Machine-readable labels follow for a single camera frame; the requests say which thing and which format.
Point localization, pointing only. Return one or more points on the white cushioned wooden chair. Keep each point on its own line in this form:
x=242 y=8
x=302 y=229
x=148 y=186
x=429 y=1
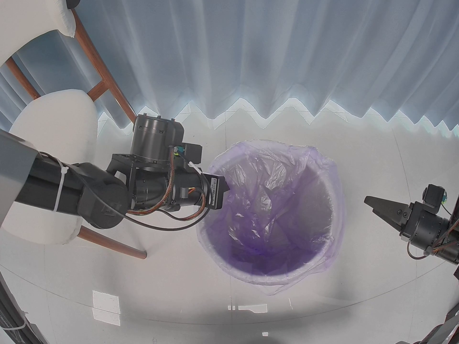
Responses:
x=53 y=156

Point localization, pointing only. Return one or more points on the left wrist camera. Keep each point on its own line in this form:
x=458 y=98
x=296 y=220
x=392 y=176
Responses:
x=193 y=152

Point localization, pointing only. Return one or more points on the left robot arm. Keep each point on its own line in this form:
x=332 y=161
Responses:
x=96 y=195

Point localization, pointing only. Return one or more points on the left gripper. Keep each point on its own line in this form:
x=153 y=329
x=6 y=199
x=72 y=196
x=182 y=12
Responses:
x=186 y=192

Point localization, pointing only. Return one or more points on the pale blue curtain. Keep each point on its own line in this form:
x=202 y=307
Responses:
x=287 y=41

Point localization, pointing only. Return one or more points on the purple plastic bag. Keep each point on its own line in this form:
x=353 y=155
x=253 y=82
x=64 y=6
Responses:
x=258 y=253

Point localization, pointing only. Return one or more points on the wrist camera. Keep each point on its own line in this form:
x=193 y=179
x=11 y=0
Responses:
x=435 y=195
x=193 y=152

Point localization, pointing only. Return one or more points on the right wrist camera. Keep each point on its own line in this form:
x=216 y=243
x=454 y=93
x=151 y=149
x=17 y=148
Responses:
x=435 y=195

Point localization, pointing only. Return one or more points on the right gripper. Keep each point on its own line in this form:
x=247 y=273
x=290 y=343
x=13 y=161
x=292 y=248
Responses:
x=426 y=228

